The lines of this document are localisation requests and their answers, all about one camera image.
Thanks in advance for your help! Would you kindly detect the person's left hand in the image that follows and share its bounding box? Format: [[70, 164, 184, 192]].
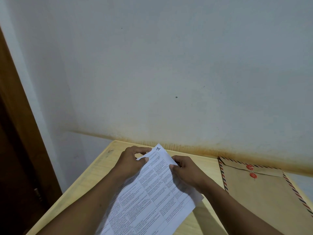
[[110, 146, 153, 184]]

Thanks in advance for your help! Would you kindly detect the person's right hand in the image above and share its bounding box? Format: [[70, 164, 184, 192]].
[[169, 156, 212, 195]]

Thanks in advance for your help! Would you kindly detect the printed paper sheet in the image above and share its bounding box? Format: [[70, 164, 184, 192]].
[[95, 143, 196, 235]]

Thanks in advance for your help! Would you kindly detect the brown envelope with striped edge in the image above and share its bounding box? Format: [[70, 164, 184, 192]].
[[217, 156, 313, 235]]

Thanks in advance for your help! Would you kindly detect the person's right forearm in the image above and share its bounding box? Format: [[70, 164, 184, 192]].
[[200, 181, 284, 235]]

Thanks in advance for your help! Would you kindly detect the person's left forearm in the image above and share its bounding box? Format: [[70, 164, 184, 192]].
[[37, 171, 127, 235]]

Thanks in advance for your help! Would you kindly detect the dark wooden door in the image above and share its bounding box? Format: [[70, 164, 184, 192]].
[[0, 95, 49, 235]]

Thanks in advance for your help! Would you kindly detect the brown wooden door frame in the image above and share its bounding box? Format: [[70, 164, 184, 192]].
[[0, 26, 63, 198]]

